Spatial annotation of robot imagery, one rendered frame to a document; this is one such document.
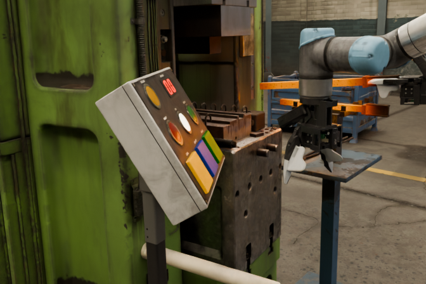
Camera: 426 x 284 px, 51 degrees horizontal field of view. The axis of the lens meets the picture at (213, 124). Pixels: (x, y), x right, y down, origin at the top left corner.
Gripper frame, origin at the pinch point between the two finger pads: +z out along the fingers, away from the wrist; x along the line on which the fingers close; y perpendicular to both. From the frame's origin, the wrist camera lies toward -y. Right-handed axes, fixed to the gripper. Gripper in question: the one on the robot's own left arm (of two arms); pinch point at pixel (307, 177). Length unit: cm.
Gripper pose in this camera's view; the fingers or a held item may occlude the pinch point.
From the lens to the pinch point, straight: 110.0
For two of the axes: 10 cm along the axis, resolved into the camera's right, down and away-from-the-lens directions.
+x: 8.5, -1.3, 5.2
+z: 0.2, 9.8, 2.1
